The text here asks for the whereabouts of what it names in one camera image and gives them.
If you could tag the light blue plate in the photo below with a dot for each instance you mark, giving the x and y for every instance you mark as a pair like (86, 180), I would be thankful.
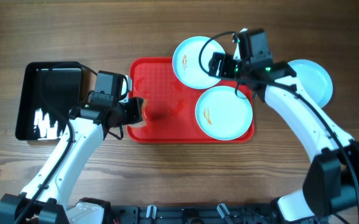
(223, 113)
(315, 79)
(186, 66)

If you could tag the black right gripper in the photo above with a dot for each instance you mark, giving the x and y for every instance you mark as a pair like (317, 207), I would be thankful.
(218, 64)

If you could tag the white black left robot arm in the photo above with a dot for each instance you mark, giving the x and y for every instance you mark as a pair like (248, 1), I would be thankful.
(45, 198)

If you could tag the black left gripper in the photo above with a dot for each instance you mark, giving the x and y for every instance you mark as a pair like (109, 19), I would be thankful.
(137, 111)

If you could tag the black water tray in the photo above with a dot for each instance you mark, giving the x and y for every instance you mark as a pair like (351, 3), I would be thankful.
(56, 84)

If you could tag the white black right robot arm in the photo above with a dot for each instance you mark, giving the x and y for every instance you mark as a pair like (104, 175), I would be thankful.
(332, 182)

